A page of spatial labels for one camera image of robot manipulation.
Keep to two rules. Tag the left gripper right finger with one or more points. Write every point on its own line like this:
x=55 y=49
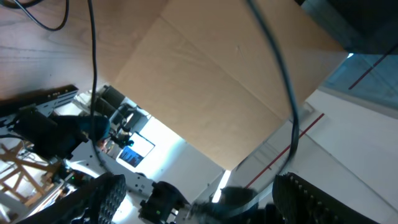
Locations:
x=300 y=202

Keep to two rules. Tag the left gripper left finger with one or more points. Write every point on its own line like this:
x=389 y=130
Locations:
x=95 y=202

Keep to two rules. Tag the computer monitor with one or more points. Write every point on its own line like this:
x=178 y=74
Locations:
x=135 y=153

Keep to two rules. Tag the cardboard box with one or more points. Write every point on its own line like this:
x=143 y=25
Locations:
x=206 y=71

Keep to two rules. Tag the wooden frame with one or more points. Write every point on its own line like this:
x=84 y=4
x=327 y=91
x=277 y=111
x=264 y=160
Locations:
x=24 y=175

